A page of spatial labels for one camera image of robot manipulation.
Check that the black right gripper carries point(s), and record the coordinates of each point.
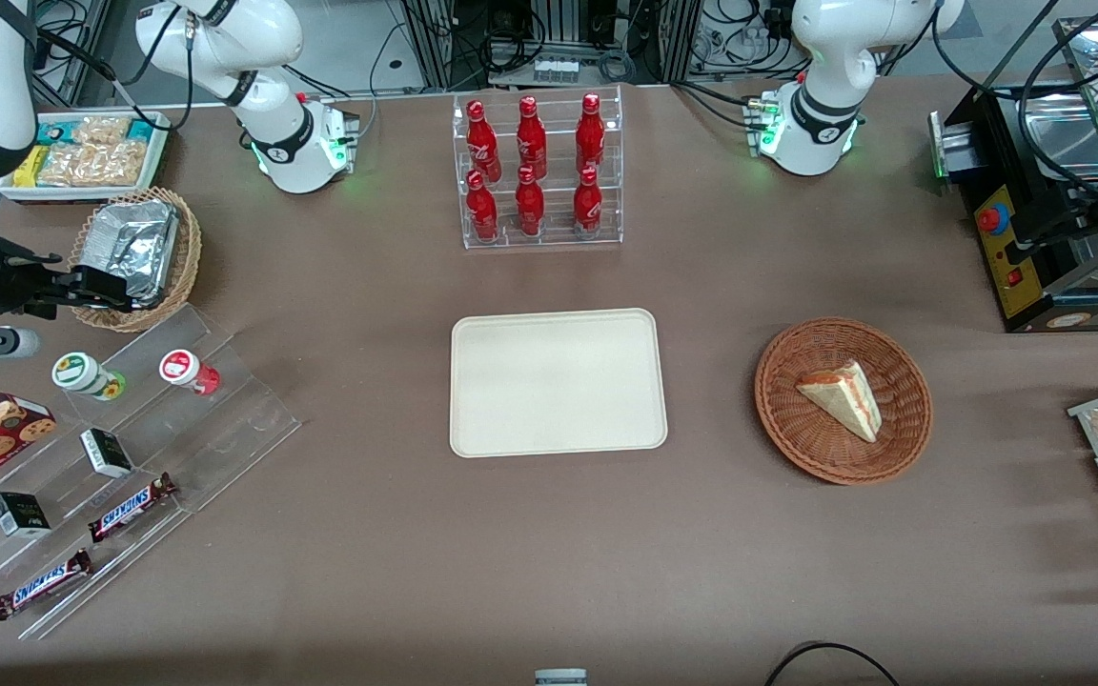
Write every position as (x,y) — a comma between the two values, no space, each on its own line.
(17,284)

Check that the green gum bottle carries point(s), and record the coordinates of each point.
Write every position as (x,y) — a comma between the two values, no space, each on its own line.
(82,373)

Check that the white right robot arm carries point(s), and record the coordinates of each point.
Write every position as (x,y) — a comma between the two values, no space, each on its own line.
(277,143)

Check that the beige rectangular tray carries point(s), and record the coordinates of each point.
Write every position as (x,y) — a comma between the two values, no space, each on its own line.
(559,383)

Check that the silver foil bag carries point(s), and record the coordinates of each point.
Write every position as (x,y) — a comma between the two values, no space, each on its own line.
(134,248)

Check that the light wicker basket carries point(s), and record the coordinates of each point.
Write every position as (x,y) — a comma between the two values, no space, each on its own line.
(189,257)

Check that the clear cracker bag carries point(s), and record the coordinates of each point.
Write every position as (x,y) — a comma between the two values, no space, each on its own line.
(91,164)

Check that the white plastic snack bin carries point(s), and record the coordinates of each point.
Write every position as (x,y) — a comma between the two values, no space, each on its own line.
(153,157)

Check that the yellow snack pack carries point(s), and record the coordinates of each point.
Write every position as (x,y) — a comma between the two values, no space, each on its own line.
(30,167)

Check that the teal snack pack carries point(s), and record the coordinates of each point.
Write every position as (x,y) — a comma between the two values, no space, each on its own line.
(53,131)

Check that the small black box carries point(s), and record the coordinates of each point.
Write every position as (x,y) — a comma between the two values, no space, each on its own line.
(106,453)
(20,515)

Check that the clear acrylic stepped display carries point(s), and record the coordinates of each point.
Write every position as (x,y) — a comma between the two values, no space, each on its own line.
(206,429)

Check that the Snickers chocolate bar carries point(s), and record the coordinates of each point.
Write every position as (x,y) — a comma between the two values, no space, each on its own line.
(132,508)
(42,585)

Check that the red cola bottle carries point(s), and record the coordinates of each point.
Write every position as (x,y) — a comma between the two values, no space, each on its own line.
(482,143)
(531,138)
(587,205)
(590,133)
(482,211)
(529,205)

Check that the clear acrylic bottle rack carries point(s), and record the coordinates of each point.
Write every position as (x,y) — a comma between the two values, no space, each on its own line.
(539,238)

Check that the white power strip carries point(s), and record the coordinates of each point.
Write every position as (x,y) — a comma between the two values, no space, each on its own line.
(556,69)

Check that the small grey device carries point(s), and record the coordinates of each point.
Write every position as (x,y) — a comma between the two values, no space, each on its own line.
(560,677)

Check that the brown wicker basket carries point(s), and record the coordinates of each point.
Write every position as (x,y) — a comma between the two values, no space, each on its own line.
(797,429)

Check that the wrapped sandwich wedge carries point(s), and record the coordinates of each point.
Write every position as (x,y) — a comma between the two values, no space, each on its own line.
(844,395)

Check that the red emergency stop button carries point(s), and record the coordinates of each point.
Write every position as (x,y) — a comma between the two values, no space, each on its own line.
(992,219)

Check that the black machine with steel trays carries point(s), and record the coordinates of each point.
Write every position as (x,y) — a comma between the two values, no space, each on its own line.
(1045,248)

